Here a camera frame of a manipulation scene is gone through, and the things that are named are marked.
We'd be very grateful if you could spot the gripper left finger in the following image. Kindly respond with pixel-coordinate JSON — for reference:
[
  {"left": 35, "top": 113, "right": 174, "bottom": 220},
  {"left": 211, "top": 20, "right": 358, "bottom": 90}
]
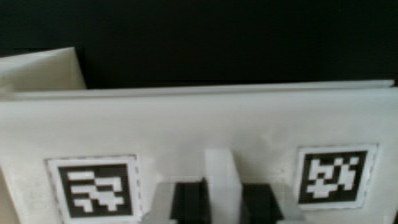
[{"left": 170, "top": 179, "right": 211, "bottom": 224}]

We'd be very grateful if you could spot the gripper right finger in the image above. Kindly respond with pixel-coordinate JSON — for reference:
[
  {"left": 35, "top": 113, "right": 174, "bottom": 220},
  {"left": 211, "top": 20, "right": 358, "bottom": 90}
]
[{"left": 239, "top": 184, "right": 284, "bottom": 224}]

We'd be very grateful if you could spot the white cabinet door with knob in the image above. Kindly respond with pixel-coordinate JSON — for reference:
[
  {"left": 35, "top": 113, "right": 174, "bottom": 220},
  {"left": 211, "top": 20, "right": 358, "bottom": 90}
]
[{"left": 0, "top": 81, "right": 398, "bottom": 224}]

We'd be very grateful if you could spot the white cabinet body box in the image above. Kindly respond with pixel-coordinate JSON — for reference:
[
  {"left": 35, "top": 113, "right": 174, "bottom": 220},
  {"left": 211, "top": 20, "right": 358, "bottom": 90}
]
[{"left": 0, "top": 47, "right": 87, "bottom": 98}]

